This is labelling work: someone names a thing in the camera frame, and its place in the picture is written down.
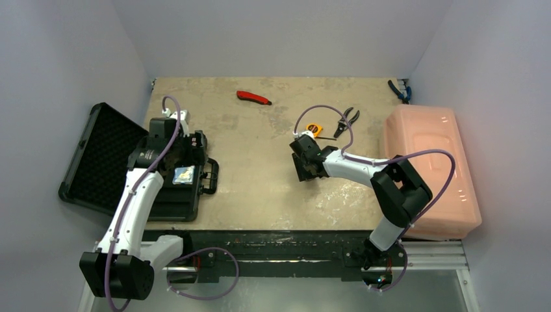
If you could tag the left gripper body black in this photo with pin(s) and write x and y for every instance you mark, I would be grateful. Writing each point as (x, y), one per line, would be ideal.
(184, 155)

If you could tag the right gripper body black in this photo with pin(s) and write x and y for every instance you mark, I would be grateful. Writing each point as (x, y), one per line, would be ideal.
(303, 162)

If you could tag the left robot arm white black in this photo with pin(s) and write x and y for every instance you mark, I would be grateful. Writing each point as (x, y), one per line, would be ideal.
(121, 267)

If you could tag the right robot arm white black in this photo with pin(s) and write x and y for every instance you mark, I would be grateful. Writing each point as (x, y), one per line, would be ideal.
(400, 191)

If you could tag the black poker set case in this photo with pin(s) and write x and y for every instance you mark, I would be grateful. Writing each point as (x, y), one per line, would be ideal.
(96, 176)

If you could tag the blue playing card deck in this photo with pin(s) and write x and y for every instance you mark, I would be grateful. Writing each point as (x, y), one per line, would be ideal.
(177, 182)

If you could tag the yellow tape measure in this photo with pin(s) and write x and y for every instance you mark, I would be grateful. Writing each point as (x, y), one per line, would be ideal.
(316, 129)

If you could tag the red utility knife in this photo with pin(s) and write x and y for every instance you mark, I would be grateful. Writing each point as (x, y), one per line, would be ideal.
(248, 96)

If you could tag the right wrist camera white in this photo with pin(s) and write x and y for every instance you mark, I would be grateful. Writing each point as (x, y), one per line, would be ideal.
(304, 136)

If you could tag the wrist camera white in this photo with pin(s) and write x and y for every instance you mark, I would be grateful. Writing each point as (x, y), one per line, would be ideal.
(304, 136)
(183, 116)

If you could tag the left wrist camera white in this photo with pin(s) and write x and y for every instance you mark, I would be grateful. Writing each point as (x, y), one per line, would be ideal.
(183, 116)

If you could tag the black handled pliers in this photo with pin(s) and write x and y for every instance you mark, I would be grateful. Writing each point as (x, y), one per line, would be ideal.
(343, 123)

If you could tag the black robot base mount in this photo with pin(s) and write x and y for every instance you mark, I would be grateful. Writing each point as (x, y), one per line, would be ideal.
(215, 262)

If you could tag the blue handled pliers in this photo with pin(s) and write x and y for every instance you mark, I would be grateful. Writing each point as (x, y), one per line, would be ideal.
(404, 96)

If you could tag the aluminium frame rail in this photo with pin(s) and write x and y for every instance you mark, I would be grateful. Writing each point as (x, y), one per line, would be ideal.
(430, 258)

